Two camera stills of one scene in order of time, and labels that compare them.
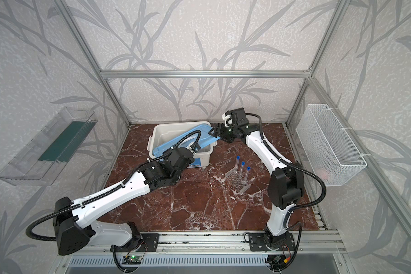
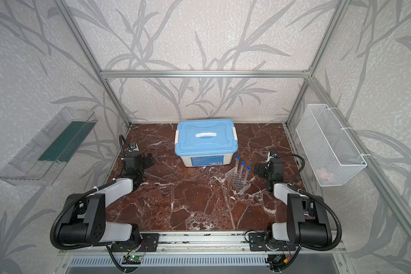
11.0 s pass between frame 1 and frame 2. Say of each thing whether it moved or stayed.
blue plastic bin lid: moved
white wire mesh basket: stayed
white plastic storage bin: moved
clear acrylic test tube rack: stayed
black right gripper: moved
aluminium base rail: stayed
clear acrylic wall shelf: stayed
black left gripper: moved
